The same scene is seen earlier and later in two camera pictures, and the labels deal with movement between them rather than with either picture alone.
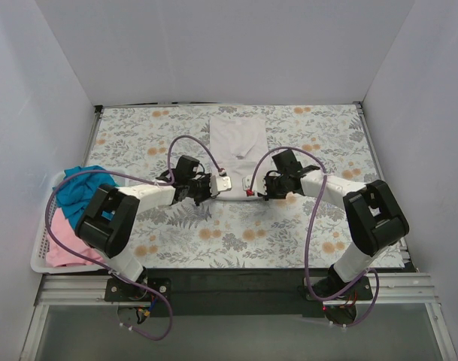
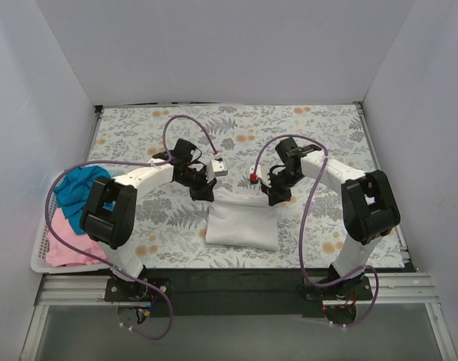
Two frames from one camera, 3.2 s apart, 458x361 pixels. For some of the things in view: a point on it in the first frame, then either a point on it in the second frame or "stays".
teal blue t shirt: x=76 y=195 stays
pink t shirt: x=58 y=256 stays
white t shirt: x=237 y=144 to x=242 y=219
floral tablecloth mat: x=231 y=186 stays
